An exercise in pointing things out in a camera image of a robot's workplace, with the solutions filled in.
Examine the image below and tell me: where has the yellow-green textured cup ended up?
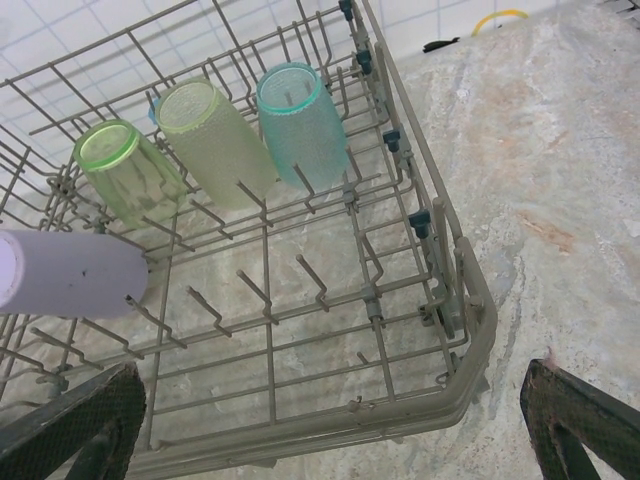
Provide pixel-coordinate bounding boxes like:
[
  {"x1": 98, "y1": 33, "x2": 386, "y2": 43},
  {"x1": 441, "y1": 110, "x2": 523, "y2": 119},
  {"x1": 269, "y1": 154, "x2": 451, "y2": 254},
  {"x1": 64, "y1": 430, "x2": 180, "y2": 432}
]
[{"x1": 153, "y1": 77, "x2": 279, "y2": 211}]

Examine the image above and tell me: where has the grey wire dish rack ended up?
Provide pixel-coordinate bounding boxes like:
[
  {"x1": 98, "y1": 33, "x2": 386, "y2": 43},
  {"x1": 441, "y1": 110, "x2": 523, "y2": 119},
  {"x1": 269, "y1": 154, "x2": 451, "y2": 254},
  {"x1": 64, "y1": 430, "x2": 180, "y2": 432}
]
[{"x1": 0, "y1": 0, "x2": 501, "y2": 480}]

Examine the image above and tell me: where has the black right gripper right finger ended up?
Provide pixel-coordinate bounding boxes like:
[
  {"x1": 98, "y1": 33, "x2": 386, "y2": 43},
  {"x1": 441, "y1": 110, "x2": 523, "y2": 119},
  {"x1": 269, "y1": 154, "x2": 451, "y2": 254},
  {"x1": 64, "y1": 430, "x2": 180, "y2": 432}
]
[{"x1": 519, "y1": 358, "x2": 640, "y2": 480}]

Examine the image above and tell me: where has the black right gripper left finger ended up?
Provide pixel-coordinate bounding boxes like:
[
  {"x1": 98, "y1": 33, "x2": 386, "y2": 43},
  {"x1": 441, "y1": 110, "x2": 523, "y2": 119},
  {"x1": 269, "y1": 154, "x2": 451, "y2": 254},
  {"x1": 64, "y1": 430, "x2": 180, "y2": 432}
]
[{"x1": 0, "y1": 362, "x2": 147, "y2": 480}]

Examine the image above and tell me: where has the green glass tumbler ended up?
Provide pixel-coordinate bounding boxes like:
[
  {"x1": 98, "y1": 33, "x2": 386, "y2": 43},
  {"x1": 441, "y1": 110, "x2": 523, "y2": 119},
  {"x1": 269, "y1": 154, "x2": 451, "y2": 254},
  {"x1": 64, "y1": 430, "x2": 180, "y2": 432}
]
[{"x1": 73, "y1": 119, "x2": 189, "y2": 230}]

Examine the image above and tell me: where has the teal textured cup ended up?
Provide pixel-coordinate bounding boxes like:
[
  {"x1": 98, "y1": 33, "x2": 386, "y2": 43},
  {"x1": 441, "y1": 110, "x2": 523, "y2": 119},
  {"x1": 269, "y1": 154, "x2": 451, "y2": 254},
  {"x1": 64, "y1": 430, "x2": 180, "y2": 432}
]
[{"x1": 255, "y1": 62, "x2": 349, "y2": 191}]

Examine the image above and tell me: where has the low dolphin ring sticker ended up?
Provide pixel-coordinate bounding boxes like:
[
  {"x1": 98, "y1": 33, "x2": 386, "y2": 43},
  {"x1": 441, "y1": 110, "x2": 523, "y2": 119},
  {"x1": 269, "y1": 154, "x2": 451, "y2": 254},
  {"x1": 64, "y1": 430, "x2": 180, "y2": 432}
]
[{"x1": 422, "y1": 8, "x2": 531, "y2": 55}]

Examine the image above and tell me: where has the lilac plastic cup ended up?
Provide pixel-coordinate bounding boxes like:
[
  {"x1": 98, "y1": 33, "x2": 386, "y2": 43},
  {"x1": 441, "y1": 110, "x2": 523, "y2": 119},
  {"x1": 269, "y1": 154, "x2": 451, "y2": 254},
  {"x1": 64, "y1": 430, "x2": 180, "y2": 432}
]
[{"x1": 0, "y1": 228, "x2": 150, "y2": 321}]

